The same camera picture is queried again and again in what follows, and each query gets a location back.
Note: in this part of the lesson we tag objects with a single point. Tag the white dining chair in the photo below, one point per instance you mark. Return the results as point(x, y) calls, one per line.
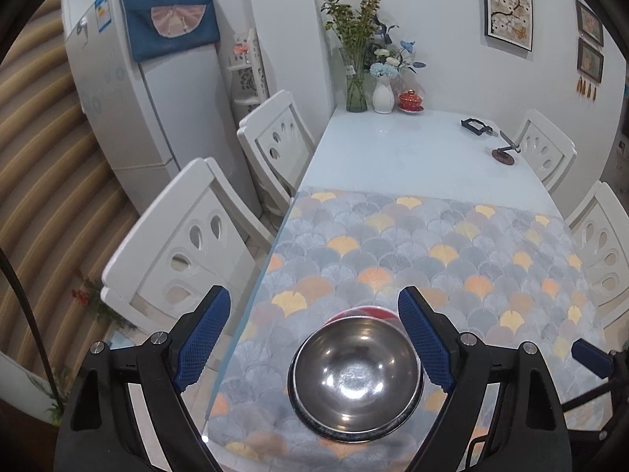
point(585, 221)
point(162, 226)
point(562, 147)
point(265, 157)

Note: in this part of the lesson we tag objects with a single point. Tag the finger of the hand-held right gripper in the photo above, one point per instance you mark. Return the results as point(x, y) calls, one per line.
point(592, 358)

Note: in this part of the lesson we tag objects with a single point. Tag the red lidded teacup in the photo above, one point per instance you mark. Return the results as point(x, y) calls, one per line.
point(410, 100)

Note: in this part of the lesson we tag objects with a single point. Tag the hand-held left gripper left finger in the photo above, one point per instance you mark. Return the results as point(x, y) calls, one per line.
point(201, 344)

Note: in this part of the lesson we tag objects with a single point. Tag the pink cartoon bowl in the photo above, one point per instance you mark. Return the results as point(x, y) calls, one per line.
point(361, 313)

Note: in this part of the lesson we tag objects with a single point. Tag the blue yellow fridge sticker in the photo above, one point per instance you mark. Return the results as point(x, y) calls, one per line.
point(101, 10)

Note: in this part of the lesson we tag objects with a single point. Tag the black phone holder stand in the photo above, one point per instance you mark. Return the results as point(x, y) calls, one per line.
point(505, 157)

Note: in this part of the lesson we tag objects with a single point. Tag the white carved corner shelf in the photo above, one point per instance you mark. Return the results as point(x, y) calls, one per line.
point(248, 78)

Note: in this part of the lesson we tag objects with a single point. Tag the green leafy plant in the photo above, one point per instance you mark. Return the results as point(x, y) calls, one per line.
point(59, 393)

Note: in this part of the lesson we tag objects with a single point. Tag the white ceramic vase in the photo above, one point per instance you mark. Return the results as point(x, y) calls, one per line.
point(383, 98)

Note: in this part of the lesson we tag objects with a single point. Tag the small framed wall picture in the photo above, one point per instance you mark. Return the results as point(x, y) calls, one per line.
point(590, 61)
point(589, 22)

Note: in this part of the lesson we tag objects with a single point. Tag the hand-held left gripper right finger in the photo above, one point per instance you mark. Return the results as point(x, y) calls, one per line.
point(427, 344)

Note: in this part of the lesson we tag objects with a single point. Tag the blue fridge dust cover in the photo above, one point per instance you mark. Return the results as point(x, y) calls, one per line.
point(147, 34)

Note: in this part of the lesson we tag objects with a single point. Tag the blue steel-lined bowl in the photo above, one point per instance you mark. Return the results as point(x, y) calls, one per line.
point(354, 435)

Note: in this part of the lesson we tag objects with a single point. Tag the long floral wall hanging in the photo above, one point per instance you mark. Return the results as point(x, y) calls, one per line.
point(506, 0)

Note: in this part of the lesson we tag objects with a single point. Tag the small steel bowl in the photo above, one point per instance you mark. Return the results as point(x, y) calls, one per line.
point(354, 378)

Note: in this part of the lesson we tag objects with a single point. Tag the white refrigerator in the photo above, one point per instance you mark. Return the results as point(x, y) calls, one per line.
point(186, 132)

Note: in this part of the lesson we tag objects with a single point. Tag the clear glass vase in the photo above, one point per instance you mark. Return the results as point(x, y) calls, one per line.
point(355, 93)

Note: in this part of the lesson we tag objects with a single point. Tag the red white saucer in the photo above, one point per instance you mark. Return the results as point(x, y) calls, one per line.
point(412, 110)

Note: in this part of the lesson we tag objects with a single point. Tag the red flower plant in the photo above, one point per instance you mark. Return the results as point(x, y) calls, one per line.
point(81, 296)

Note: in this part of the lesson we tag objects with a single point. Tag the grey fan-patterned tablecloth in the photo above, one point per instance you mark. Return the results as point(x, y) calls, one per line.
point(373, 236)

